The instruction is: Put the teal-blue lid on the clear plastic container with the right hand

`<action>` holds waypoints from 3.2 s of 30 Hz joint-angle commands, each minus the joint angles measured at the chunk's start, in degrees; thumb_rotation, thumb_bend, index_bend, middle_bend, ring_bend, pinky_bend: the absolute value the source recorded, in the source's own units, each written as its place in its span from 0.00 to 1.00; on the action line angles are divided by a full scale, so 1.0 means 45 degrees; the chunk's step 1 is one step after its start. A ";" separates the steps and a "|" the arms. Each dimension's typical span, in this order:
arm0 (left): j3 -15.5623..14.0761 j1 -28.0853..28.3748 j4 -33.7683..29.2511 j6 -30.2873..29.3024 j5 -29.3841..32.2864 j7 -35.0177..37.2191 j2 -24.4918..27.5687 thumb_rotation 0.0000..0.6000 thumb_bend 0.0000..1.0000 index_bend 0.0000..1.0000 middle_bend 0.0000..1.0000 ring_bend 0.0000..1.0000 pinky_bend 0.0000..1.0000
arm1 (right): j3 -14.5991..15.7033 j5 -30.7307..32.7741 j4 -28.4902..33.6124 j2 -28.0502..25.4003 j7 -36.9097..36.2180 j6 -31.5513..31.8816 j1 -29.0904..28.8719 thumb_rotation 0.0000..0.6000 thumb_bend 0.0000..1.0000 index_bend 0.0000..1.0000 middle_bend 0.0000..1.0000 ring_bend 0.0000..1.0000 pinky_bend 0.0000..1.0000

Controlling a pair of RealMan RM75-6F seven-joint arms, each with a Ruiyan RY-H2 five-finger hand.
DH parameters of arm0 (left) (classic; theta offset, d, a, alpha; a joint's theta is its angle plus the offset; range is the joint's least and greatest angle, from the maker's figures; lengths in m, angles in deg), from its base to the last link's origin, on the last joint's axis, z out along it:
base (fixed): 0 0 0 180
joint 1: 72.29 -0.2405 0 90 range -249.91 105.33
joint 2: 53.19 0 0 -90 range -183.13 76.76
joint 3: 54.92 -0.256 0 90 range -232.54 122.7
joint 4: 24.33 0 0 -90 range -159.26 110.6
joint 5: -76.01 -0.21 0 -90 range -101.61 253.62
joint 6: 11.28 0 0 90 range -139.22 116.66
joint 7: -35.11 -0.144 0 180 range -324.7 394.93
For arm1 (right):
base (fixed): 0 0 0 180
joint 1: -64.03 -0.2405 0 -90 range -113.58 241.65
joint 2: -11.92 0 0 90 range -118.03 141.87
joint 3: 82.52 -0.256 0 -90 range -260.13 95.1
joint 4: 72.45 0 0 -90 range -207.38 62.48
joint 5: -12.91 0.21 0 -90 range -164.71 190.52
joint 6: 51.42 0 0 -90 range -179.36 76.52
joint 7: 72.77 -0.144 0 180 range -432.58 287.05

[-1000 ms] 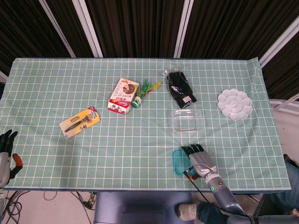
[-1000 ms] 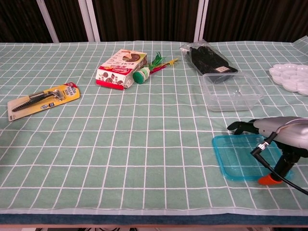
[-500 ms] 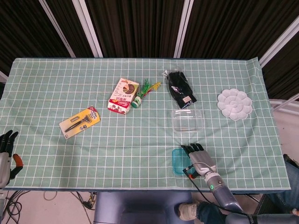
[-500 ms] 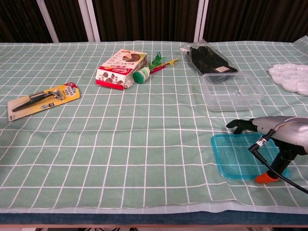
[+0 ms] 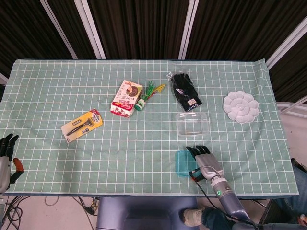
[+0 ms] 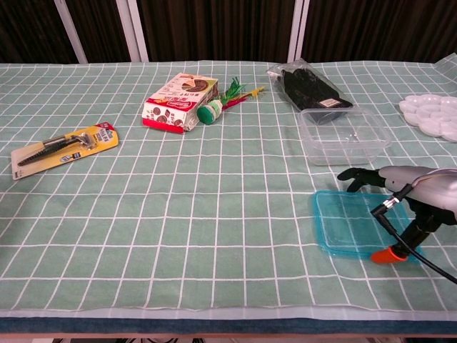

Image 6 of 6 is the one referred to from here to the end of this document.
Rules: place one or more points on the teal plastic container lid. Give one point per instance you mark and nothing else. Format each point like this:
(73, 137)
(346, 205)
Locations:
(346, 225)

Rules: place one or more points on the green feather shuttlecock toy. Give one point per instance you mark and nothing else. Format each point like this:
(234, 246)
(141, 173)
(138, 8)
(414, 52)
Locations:
(207, 114)

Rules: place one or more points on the green checked tablecloth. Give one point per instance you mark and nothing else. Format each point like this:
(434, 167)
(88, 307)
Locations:
(178, 221)

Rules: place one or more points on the razor in yellow blister pack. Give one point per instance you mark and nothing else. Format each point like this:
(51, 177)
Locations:
(57, 150)

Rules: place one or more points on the clear plastic food container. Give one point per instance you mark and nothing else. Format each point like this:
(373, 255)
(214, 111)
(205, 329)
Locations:
(339, 143)

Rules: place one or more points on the white flower-shaped paint palette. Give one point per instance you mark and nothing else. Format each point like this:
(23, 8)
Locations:
(433, 114)

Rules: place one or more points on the dark brown curtain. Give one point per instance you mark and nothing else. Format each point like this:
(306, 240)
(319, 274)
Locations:
(221, 28)

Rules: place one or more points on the black gloves in plastic bag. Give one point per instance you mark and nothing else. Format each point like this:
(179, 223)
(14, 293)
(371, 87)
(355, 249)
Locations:
(308, 89)

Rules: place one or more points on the right black-silver robot hand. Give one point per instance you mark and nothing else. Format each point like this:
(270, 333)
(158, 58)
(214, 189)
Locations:
(421, 186)

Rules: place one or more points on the red-white chocolate cookie box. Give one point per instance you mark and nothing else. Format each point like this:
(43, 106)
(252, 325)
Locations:
(175, 107)

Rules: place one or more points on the white metal frame post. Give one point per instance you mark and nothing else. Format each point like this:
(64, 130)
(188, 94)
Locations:
(298, 32)
(133, 32)
(71, 32)

